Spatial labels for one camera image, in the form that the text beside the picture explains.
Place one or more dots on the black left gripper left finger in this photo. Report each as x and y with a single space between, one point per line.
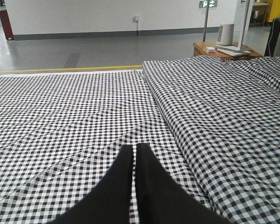
109 201

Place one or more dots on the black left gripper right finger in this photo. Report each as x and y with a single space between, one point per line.
161 200

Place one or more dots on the checkered bed sheet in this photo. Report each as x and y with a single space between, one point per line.
59 134

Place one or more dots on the checkered duvet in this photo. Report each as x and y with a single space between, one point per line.
227 126

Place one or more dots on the wooden nightstand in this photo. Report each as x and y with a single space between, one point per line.
200 49

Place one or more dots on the white charger adapter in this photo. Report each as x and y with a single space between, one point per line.
210 49

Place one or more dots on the white cylindrical heater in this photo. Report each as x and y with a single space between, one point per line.
225 34

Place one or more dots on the green exit sign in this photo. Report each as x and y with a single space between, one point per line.
208 3

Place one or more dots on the red wooden cabinet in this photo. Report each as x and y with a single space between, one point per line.
6 25

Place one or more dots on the white lamp base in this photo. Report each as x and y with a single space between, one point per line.
238 50

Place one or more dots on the wall power socket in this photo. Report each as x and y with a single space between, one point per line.
136 18

